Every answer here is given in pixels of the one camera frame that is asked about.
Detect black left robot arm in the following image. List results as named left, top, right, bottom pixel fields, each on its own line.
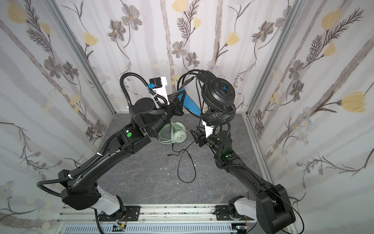
left=59, top=90, right=186, bottom=215

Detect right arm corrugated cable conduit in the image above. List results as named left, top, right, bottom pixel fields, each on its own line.
left=214, top=121, right=243, bottom=170

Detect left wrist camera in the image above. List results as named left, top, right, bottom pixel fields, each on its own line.
left=148, top=77, right=169, bottom=104

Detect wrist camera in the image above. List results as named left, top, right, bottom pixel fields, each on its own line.
left=148, top=77, right=169, bottom=104
left=203, top=121, right=214, bottom=138

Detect left arm corrugated cable conduit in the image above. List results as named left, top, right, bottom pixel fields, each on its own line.
left=36, top=72, right=168, bottom=198

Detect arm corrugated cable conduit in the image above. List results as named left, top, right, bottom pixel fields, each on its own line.
left=214, top=121, right=243, bottom=170
left=36, top=72, right=168, bottom=198

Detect black and blue headphones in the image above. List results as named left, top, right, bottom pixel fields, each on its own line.
left=177, top=69, right=236, bottom=126

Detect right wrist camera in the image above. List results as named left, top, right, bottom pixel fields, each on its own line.
left=203, top=121, right=214, bottom=138

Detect mint green over-ear headphones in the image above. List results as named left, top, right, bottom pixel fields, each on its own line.
left=157, top=122, right=187, bottom=144

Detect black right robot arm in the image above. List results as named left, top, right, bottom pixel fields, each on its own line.
left=191, top=130, right=296, bottom=234

